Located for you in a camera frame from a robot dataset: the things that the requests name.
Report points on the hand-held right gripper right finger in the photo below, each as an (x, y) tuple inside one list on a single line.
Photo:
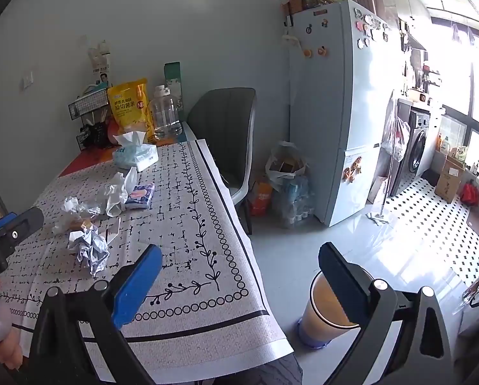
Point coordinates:
[(344, 284)]

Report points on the orange table mat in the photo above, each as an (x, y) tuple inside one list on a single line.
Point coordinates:
[(89, 160)]

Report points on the small flat paper slip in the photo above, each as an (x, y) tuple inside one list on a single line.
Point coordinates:
[(113, 230)]

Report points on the white printed wall bag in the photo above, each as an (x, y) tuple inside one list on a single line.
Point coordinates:
[(100, 64)]

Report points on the brown doormat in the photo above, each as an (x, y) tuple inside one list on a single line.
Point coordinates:
[(478, 220)]

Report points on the blue soft tissue pack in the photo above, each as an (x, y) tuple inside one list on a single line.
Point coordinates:
[(137, 156)]

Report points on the pack of water bottles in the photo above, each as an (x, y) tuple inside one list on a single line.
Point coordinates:
[(295, 204)]

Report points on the white plastic shopping bag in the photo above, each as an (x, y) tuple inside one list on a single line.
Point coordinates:
[(285, 168)]

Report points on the pale blue fridge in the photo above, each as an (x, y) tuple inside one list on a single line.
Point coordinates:
[(323, 128)]

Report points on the patterned white tablecloth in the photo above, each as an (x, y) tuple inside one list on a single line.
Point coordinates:
[(183, 248)]

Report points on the detergent bottles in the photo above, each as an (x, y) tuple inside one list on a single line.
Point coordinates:
[(444, 144)]

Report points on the clear plastic water bottle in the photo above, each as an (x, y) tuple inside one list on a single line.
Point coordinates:
[(165, 116)]

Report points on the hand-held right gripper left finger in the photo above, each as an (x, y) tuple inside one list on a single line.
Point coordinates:
[(137, 288)]

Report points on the hanging red white plastic bag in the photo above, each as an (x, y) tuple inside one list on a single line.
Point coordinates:
[(398, 136)]

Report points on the orange carton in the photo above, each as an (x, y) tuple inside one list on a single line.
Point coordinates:
[(260, 199)]

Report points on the yellow snack bag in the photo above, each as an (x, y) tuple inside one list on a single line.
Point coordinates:
[(128, 108)]

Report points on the brown food wrapper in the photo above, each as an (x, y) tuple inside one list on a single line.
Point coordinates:
[(79, 223)]

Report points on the grey washing machine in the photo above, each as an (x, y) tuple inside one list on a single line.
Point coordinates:
[(418, 144)]

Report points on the tall green box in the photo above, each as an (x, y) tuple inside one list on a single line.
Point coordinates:
[(173, 74)]

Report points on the cluster of fridge magnets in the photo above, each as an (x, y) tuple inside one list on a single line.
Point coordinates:
[(368, 24)]

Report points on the black floor mat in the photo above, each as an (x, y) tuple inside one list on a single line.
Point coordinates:
[(431, 177)]

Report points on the person's left hand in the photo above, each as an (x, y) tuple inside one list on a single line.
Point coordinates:
[(4, 349)]

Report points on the grey upholstered chair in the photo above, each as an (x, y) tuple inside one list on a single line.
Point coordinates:
[(219, 128)]

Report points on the orange doll fridge magnet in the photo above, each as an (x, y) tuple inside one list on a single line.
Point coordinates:
[(352, 168)]

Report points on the brown cardboard box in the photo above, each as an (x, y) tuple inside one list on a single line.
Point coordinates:
[(450, 178)]

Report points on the white tissue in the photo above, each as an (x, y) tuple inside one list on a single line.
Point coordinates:
[(119, 192)]

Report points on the white paper bag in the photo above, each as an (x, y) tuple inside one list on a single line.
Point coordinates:
[(378, 190)]

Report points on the white flat mop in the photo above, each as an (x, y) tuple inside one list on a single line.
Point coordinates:
[(378, 218)]

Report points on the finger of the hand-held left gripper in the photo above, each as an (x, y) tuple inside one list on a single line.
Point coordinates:
[(22, 222)]

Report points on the white round waste bin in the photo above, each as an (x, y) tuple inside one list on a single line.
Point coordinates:
[(323, 313)]

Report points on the small purple tissue packet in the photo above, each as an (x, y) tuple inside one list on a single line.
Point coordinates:
[(141, 195)]

